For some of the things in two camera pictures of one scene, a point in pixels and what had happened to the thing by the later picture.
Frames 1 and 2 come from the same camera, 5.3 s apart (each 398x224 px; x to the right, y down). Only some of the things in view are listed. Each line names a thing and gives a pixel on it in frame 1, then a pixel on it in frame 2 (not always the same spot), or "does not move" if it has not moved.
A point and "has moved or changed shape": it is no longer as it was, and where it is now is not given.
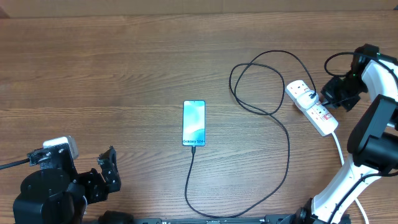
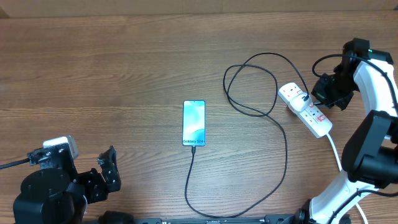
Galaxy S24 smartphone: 194,122 does not move
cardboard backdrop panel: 56,9 does not move
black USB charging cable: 262,89 to 270,200
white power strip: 318,116 has moved or changed shape
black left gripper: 99,184 does not move
